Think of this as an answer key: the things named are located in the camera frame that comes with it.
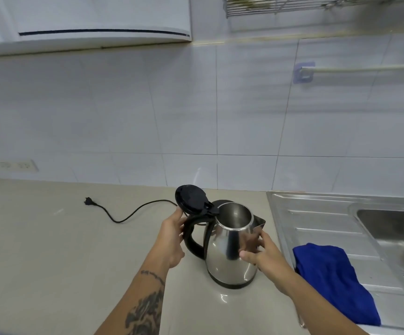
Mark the person's left hand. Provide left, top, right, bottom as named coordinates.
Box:
left=155, top=207, right=186, bottom=268

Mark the person's right hand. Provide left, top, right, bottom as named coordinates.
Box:
left=239, top=230, right=291, bottom=287

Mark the stainless steel electric kettle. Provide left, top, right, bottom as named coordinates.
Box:
left=175, top=185, right=266, bottom=289

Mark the person's right forearm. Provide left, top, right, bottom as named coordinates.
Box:
left=273, top=267, right=373, bottom=335

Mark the person's left forearm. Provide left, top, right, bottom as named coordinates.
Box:
left=94, top=253, right=171, bottom=335

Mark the black kettle base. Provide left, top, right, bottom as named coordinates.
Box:
left=212, top=199, right=244, bottom=208

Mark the blue cloth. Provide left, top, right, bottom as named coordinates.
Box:
left=292, top=243, right=381, bottom=327

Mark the stainless steel sink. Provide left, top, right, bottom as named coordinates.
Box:
left=266, top=191, right=404, bottom=335

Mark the white range hood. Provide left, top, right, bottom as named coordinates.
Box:
left=0, top=0, right=193, bottom=58

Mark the black power cord with plug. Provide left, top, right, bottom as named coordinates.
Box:
left=84, top=197, right=178, bottom=224

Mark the white wall socket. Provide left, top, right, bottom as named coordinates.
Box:
left=0, top=160, right=39, bottom=173

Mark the white towel rail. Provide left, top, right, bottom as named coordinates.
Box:
left=293, top=61, right=404, bottom=84

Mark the metal wire wall rack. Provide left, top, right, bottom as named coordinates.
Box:
left=223, top=0, right=404, bottom=19

